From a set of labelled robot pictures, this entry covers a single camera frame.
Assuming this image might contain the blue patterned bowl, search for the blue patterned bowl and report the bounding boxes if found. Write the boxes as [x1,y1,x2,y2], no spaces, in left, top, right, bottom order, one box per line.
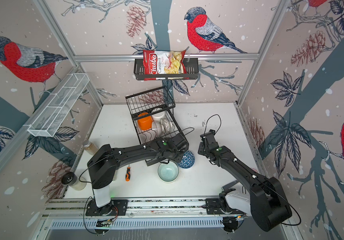
[178,151,195,169]

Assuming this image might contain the white patterned bowl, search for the white patterned bowl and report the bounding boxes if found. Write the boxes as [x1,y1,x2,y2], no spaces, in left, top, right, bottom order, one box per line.
[160,118,174,135]

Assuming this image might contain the orange plastic bowl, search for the orange plastic bowl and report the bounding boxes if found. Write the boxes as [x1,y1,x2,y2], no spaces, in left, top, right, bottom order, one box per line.
[137,112,153,131]

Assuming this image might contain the white ceramic bowl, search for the white ceramic bowl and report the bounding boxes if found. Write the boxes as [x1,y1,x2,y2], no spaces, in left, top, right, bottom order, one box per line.
[151,109,166,122]

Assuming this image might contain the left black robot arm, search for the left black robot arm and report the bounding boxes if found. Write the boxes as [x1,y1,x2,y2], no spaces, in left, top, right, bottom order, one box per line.
[87,134,189,190]

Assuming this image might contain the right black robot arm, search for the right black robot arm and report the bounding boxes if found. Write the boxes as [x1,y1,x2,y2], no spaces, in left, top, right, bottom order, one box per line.
[198,130,293,232]

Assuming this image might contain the light green ceramic bowl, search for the light green ceramic bowl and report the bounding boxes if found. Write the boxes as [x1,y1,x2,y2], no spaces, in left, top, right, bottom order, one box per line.
[158,162,179,183]

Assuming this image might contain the red cassava chips bag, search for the red cassava chips bag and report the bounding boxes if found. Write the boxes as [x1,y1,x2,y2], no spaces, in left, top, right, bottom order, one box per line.
[143,50,187,75]

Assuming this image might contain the glass jar with lid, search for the glass jar with lid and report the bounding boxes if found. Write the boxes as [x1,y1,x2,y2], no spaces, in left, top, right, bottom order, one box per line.
[83,140,99,156]

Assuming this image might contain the black wire dish rack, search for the black wire dish rack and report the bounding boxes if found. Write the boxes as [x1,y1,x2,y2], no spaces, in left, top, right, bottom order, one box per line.
[126,87,189,166]

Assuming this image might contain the black wall basket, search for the black wall basket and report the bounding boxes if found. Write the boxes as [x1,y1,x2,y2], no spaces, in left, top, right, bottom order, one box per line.
[134,58,199,81]

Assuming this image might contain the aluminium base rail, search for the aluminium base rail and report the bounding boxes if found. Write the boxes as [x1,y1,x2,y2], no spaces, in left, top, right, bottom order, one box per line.
[42,196,252,234]

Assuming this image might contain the orange handled screwdriver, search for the orange handled screwdriver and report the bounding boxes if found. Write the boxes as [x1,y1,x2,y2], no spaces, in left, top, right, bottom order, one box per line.
[126,166,131,182]

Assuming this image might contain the white mesh wall shelf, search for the white mesh wall shelf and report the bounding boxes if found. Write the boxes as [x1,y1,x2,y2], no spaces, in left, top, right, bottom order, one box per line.
[28,73,90,137]

